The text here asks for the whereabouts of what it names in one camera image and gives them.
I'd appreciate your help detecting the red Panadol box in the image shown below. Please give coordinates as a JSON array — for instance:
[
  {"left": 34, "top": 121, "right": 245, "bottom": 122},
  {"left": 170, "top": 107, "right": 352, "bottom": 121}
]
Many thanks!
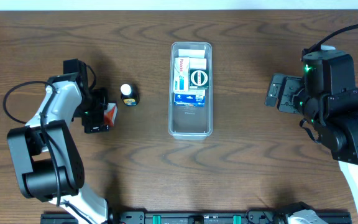
[{"left": 104, "top": 103, "right": 117, "bottom": 126}]

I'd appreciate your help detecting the dark bottle white cap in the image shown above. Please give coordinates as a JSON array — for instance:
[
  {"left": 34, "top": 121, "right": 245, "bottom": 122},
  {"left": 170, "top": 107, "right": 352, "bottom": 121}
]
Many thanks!
[{"left": 120, "top": 83, "right": 140, "bottom": 106}]

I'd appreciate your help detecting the blue tall box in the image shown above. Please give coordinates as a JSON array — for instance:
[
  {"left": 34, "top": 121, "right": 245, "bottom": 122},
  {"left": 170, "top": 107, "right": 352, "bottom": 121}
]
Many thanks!
[{"left": 174, "top": 90, "right": 206, "bottom": 107}]

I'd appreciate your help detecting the white Panadol box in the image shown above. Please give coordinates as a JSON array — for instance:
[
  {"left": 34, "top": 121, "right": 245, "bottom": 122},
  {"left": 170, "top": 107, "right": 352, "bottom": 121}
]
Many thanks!
[{"left": 173, "top": 57, "right": 190, "bottom": 93}]

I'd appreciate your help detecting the clear plastic container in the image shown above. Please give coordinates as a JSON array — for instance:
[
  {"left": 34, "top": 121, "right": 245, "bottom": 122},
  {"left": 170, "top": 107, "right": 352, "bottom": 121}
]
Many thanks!
[{"left": 168, "top": 42, "right": 213, "bottom": 140}]

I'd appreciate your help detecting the green round-logo box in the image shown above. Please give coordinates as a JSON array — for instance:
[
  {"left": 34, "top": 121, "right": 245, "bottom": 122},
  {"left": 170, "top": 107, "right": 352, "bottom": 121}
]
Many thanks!
[{"left": 189, "top": 70, "right": 209, "bottom": 90}]

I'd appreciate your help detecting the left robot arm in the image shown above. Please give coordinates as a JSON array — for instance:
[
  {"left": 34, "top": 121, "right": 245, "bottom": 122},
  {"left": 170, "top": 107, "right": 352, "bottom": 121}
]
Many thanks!
[{"left": 7, "top": 72, "right": 114, "bottom": 223}]

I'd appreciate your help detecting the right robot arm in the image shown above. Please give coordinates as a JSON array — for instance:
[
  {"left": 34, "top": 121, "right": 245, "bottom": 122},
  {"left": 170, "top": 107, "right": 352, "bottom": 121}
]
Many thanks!
[{"left": 265, "top": 49, "right": 358, "bottom": 213}]

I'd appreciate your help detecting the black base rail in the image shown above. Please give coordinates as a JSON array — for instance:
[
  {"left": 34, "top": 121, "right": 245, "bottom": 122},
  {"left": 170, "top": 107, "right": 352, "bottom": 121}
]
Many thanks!
[{"left": 40, "top": 210, "right": 352, "bottom": 224}]

